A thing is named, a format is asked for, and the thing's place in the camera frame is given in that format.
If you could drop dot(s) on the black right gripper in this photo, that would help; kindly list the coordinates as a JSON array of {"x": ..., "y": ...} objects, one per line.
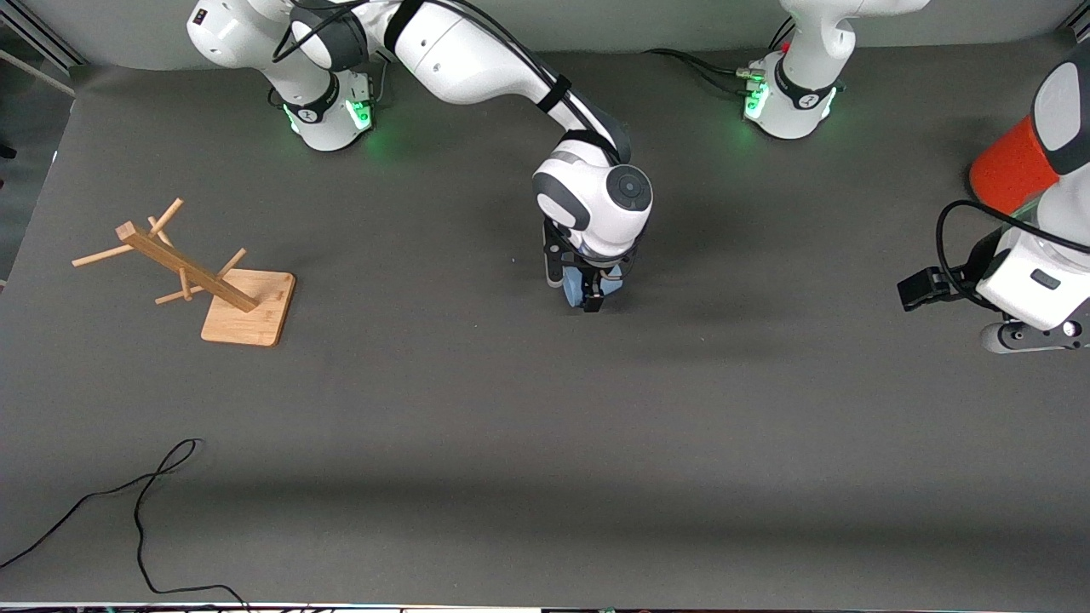
[{"x": 593, "y": 292}]

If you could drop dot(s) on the light blue plastic cup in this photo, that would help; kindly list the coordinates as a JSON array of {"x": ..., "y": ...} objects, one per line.
[{"x": 575, "y": 288}]

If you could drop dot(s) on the wooden cup rack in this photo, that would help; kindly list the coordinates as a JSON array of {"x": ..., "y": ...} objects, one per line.
[{"x": 243, "y": 306}]

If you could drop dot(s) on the aluminium frame rail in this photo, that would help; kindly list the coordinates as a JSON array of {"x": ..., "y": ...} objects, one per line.
[
  {"x": 43, "y": 38},
  {"x": 1081, "y": 25}
]

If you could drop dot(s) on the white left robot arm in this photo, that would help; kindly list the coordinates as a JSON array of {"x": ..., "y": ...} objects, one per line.
[{"x": 1047, "y": 255}]

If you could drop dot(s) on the orange plastic container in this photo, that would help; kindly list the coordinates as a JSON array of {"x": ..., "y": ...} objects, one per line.
[{"x": 1013, "y": 166}]

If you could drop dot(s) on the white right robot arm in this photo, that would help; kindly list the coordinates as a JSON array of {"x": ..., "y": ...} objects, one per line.
[{"x": 477, "y": 68}]

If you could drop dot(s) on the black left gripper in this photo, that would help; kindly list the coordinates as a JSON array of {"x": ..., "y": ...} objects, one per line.
[{"x": 973, "y": 262}]

